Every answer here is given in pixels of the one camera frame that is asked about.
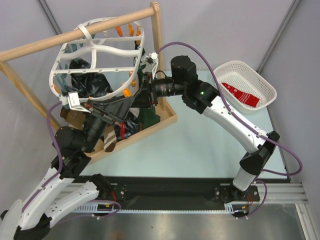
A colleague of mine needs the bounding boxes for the dark leaf-print shorts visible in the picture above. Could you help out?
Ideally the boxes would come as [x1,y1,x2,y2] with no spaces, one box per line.
[57,73,140,141]

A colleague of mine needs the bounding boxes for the orange plastic clothespin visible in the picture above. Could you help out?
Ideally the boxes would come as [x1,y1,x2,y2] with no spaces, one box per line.
[123,88,132,98]

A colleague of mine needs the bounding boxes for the green and white t-shirt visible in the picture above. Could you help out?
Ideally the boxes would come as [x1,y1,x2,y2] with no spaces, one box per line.
[137,48,161,130]

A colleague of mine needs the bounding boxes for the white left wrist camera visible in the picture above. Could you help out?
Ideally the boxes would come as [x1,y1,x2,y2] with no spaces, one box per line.
[58,91,91,113]

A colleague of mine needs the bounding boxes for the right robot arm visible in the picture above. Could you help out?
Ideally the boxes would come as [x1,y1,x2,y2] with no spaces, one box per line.
[134,52,280,202]

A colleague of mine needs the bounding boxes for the red patterned sock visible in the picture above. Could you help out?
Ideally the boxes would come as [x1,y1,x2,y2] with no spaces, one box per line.
[222,82,260,107]
[118,122,125,140]

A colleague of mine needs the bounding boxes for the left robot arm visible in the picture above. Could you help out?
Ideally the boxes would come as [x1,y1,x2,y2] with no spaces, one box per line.
[0,111,122,240]

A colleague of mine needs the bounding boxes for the white perforated plastic basket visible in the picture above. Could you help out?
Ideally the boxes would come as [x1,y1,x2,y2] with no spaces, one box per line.
[214,60,277,114]

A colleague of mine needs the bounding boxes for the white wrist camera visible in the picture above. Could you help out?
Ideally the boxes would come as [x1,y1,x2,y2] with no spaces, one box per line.
[140,51,159,78]
[58,91,91,113]

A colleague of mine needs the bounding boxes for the wooden clothes rack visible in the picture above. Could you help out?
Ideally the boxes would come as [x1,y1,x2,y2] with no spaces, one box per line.
[0,1,178,166]

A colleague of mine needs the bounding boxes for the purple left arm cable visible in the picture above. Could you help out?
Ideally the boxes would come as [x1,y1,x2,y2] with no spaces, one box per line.
[21,102,65,213]

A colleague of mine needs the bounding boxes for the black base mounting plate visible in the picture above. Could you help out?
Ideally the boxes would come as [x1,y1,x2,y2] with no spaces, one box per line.
[106,176,260,203]

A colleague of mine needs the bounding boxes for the orange clothespin on rim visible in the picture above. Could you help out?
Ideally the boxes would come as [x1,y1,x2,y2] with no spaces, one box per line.
[129,70,137,88]

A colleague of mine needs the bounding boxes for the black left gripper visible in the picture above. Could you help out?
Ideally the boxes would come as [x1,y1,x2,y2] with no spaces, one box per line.
[82,94,136,152]

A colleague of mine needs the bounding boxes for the white plastic clip hanger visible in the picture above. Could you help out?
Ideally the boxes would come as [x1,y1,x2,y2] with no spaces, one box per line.
[49,18,145,103]

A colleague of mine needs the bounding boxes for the aluminium frame rail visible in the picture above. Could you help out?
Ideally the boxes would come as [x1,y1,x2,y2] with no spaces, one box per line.
[56,178,307,215]

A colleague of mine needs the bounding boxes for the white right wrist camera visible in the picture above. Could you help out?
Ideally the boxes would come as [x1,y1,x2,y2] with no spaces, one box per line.
[140,51,159,78]

